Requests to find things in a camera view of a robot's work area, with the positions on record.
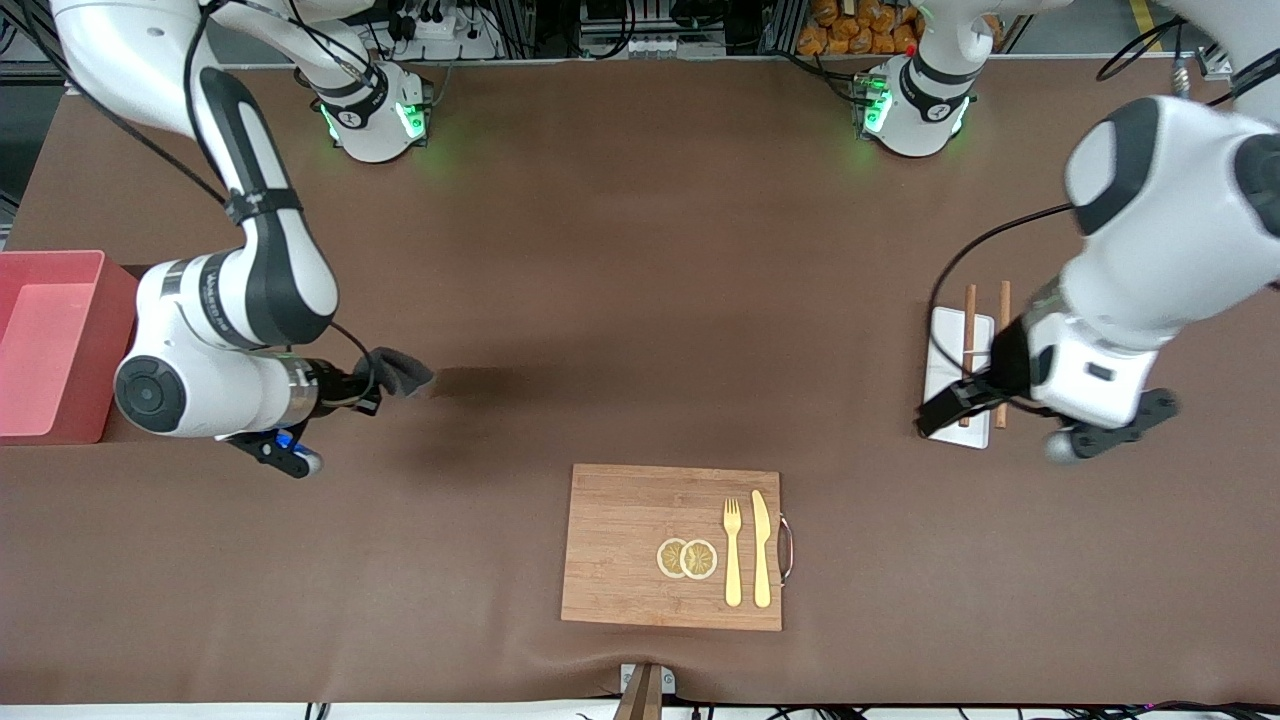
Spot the dark grey cloth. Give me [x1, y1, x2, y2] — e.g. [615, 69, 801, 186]
[368, 346, 436, 399]

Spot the white rack base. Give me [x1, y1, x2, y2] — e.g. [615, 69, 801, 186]
[921, 306, 996, 449]

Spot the yellow knife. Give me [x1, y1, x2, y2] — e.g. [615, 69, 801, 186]
[751, 489, 773, 609]

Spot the large table cover mat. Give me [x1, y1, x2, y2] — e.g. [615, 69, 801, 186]
[0, 55, 1280, 707]

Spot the pink plastic bin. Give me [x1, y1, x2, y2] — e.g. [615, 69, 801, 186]
[0, 250, 141, 444]

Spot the yellow fork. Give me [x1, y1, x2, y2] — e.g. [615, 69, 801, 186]
[722, 497, 744, 608]

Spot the wooden cutting board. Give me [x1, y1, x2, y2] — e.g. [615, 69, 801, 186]
[560, 463, 796, 633]

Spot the orange packets pile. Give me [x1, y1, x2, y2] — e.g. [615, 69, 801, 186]
[797, 0, 1004, 57]

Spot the white power strip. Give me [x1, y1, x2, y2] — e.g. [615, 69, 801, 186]
[385, 8, 501, 61]

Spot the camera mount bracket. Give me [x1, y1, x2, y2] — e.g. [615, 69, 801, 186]
[613, 663, 677, 720]

